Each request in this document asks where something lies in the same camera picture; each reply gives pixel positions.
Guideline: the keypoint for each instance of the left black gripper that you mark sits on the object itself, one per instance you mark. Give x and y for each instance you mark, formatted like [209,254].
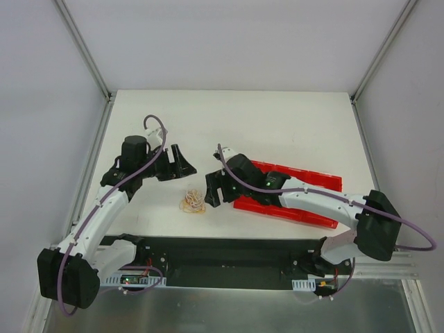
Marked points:
[170,165]

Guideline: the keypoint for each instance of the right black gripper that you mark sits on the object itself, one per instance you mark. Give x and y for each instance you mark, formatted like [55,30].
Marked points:
[222,189]

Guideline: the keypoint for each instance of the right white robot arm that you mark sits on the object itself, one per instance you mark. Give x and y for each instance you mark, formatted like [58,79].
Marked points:
[372,220]

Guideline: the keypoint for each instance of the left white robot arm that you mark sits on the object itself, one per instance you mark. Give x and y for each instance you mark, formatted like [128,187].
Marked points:
[73,271]

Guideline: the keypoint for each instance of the red three-compartment bin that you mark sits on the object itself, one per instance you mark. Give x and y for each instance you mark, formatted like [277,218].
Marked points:
[323,180]

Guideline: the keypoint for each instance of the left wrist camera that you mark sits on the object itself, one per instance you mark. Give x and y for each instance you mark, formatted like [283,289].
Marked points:
[154,136]

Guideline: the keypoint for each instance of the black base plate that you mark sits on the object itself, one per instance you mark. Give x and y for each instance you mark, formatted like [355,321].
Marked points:
[264,264]

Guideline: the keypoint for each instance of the left aluminium frame post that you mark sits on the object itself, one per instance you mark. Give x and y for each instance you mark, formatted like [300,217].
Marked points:
[82,48]

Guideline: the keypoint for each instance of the left white cable duct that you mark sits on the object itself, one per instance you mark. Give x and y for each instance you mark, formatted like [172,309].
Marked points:
[134,281]

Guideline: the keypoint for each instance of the white cable duct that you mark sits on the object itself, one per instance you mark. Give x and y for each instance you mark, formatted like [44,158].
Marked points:
[308,285]
[134,281]

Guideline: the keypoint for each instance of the right white cable duct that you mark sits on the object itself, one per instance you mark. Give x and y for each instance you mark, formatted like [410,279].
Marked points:
[308,285]

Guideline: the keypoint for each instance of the aluminium rail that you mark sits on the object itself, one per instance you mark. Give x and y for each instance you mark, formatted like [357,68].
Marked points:
[401,267]

